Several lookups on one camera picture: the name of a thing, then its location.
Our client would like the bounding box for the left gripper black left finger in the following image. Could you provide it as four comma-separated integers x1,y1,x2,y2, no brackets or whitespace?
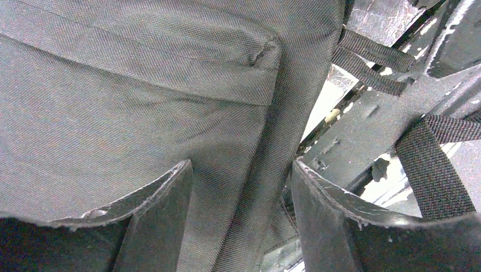
1,160,193,271

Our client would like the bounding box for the black student backpack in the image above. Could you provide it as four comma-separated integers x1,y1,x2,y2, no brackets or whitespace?
1,1,480,271

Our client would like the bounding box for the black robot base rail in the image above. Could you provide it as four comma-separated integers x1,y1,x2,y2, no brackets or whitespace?
302,1,480,191

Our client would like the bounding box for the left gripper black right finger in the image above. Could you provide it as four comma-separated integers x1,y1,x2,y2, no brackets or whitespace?
291,160,480,271

